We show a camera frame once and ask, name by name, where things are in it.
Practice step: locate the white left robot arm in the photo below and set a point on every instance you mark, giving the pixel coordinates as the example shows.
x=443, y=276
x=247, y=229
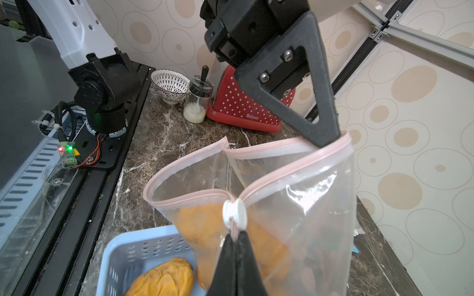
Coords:
x=105, y=76

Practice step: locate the red steel toaster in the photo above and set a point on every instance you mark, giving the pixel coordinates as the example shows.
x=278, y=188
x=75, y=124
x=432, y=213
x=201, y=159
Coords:
x=232, y=106

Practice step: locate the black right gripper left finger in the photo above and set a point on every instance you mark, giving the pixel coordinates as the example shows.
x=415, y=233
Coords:
x=224, y=281

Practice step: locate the clear pink zipper bag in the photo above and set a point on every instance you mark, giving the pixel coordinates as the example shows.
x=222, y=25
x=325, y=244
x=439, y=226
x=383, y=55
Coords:
x=303, y=195

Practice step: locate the black corner frame post left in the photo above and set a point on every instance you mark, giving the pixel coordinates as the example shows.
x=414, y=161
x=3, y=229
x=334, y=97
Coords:
x=355, y=63

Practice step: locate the light blue plastic basket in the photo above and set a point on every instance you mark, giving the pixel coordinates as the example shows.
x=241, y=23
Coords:
x=129, y=255

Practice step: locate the small green circuit board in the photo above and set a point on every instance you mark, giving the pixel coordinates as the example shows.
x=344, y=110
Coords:
x=67, y=154

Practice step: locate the clear blue zipper bag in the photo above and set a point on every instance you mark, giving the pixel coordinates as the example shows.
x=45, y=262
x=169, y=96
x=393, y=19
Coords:
x=356, y=233

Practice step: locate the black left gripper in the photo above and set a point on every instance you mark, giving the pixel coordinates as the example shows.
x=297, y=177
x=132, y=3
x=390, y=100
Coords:
x=282, y=40

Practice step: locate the silver aluminium rail left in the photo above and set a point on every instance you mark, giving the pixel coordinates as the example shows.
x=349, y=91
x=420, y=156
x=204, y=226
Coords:
x=435, y=45

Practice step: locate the yellow potato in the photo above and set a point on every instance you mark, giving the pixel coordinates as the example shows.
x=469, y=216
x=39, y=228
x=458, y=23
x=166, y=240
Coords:
x=172, y=278
x=204, y=230

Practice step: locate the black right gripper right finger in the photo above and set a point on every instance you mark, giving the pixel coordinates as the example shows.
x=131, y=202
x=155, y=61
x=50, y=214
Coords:
x=249, y=281

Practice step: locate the white patterned bowl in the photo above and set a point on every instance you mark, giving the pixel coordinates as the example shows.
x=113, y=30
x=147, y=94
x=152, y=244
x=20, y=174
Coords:
x=170, y=86

